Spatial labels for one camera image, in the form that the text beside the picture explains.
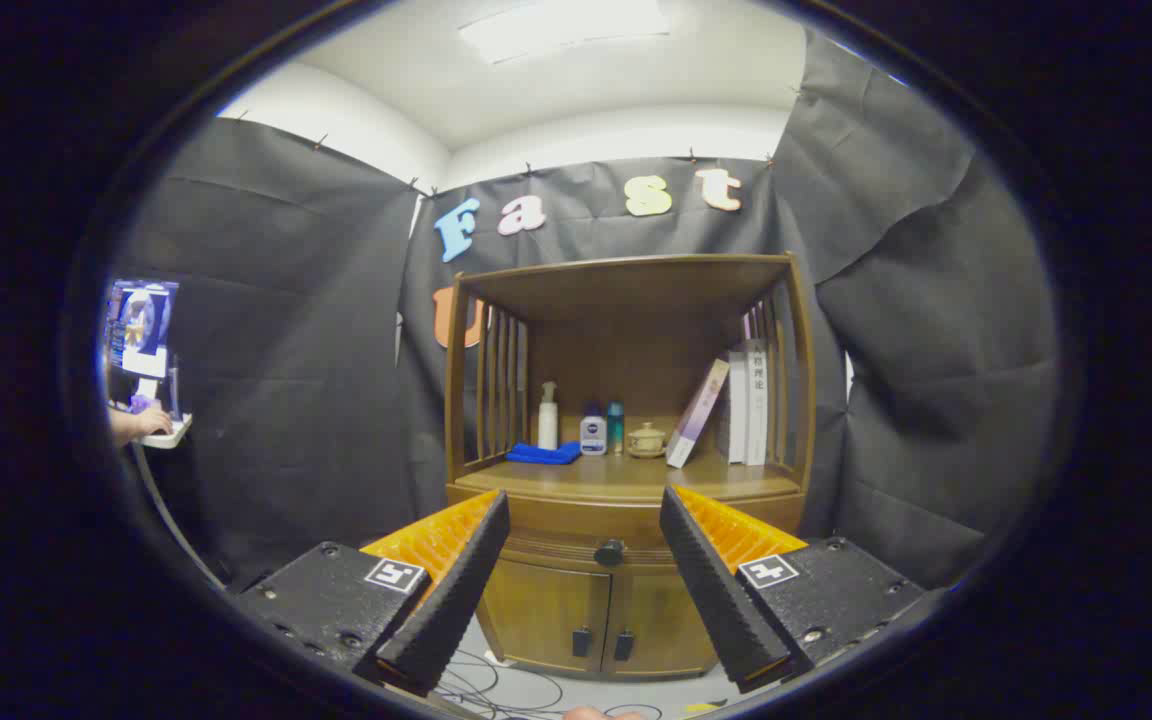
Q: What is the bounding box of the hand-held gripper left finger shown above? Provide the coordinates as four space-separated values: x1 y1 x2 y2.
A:
233 488 512 698

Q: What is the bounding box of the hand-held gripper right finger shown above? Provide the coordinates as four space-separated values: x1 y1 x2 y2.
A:
659 485 927 694

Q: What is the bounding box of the blue folded cloth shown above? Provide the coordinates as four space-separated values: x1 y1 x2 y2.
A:
506 441 583 466

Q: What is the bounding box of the wooden drawer with black knob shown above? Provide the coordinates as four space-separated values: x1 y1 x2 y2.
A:
448 487 805 571

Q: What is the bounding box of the computer monitor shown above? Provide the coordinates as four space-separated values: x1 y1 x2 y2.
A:
106 279 180 381

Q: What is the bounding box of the white keyboard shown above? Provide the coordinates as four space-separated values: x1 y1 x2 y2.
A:
141 413 193 450

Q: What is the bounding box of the wooden countertop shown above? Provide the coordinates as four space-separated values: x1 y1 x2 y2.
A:
456 445 802 501

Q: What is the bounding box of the purple book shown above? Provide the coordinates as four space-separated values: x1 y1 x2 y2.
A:
665 358 731 469

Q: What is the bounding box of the wooden cabinet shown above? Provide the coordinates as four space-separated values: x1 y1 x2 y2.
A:
443 252 819 681

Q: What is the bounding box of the wooden cabinet door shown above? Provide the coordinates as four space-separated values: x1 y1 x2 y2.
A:
604 568 722 679
481 558 612 673

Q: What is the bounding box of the white book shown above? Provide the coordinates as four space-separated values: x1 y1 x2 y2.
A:
746 338 770 467

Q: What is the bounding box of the tangle of black cables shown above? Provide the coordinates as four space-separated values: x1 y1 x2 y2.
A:
434 645 667 720

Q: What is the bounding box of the ceiling light panel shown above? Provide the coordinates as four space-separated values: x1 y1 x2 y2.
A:
458 0 672 66

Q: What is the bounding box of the patterned cover book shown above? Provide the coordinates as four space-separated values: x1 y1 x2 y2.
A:
716 350 749 464

